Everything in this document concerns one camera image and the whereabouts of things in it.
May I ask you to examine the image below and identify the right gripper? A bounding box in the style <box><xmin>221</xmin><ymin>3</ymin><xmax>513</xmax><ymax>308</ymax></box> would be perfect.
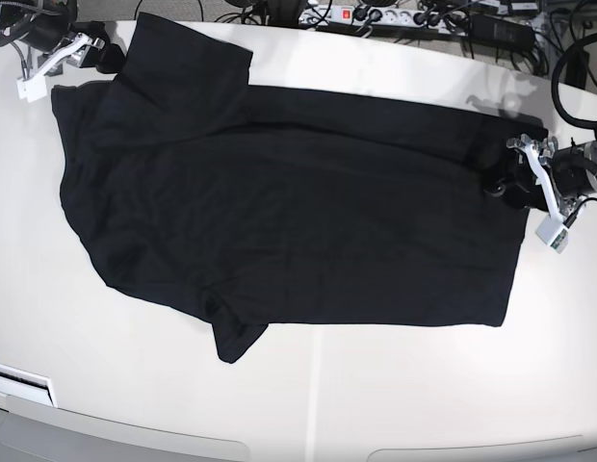
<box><xmin>23</xmin><ymin>33</ymin><xmax>126</xmax><ymax>83</ymax></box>

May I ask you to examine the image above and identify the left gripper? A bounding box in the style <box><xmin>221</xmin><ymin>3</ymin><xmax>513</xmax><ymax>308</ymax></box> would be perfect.
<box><xmin>480</xmin><ymin>134</ymin><xmax>574</xmax><ymax>221</ymax></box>

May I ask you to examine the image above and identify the black t-shirt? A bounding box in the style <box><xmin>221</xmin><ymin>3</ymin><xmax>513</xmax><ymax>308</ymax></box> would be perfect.
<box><xmin>51</xmin><ymin>13</ymin><xmax>546</xmax><ymax>363</ymax></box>

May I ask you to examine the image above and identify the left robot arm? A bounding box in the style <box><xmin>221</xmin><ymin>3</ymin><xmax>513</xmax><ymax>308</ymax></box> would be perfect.
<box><xmin>482</xmin><ymin>33</ymin><xmax>597</xmax><ymax>227</ymax></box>

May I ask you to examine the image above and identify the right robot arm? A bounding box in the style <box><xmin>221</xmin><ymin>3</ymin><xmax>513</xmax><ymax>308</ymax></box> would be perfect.
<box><xmin>0</xmin><ymin>0</ymin><xmax>125</xmax><ymax>83</ymax></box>

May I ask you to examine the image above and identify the black power brick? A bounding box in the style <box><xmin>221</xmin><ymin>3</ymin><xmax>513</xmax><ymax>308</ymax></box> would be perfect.
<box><xmin>470</xmin><ymin>14</ymin><xmax>535</xmax><ymax>53</ymax></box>

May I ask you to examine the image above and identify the white panel at table edge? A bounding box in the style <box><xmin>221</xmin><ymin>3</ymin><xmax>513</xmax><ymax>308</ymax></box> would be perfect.
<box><xmin>0</xmin><ymin>364</ymin><xmax>58</xmax><ymax>408</ymax></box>

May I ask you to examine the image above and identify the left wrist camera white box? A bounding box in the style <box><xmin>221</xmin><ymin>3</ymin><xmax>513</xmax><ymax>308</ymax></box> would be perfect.
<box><xmin>535</xmin><ymin>216</ymin><xmax>569</xmax><ymax>254</ymax></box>

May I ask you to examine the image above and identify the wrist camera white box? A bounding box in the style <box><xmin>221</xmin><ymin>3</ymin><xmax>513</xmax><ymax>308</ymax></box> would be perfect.
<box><xmin>16</xmin><ymin>76</ymin><xmax>48</xmax><ymax>103</ymax></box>
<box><xmin>535</xmin><ymin>216</ymin><xmax>569</xmax><ymax>254</ymax></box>

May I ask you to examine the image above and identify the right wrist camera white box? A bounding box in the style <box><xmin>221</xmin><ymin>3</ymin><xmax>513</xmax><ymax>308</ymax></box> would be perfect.
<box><xmin>16</xmin><ymin>76</ymin><xmax>48</xmax><ymax>103</ymax></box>

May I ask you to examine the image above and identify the white power strip red switch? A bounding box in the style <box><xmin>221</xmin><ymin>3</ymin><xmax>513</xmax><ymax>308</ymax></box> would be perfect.
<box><xmin>298</xmin><ymin>3</ymin><xmax>470</xmax><ymax>37</ymax></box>

